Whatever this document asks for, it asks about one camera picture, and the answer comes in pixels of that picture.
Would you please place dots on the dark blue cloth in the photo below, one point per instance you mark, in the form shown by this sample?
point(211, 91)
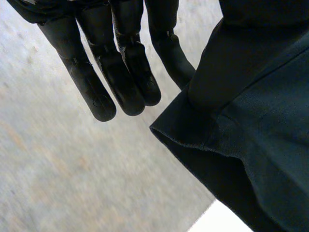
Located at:
point(265, 145)

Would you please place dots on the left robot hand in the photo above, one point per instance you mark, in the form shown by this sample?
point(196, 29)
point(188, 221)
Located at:
point(125, 72)

